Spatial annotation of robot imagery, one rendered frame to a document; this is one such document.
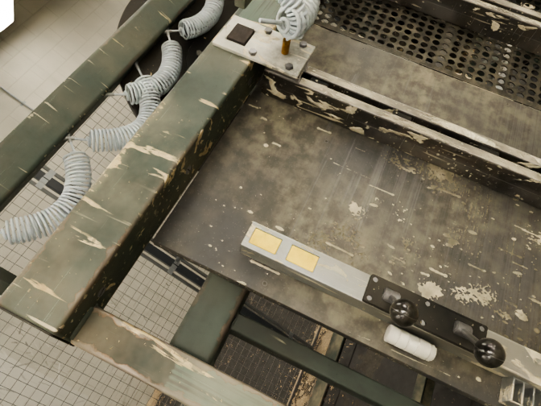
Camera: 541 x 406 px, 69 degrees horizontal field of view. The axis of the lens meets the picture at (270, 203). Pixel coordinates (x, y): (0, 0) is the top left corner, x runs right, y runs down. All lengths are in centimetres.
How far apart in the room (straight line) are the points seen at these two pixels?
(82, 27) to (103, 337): 561
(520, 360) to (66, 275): 70
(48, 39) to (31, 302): 539
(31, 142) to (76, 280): 62
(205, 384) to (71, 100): 88
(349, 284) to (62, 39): 555
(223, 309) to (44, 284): 28
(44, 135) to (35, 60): 459
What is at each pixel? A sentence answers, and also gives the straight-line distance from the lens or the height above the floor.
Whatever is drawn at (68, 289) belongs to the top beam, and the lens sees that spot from 63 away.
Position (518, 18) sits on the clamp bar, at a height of 143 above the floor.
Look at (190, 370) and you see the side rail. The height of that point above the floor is 170.
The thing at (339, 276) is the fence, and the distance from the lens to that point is 68.
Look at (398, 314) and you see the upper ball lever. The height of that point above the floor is 156.
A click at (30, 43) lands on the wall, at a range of 588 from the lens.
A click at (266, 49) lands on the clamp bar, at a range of 87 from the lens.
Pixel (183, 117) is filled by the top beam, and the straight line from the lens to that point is 75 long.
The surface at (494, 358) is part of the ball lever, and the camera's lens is 62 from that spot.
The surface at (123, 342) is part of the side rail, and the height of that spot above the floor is 179.
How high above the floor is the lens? 195
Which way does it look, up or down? 20 degrees down
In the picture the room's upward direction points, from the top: 51 degrees counter-clockwise
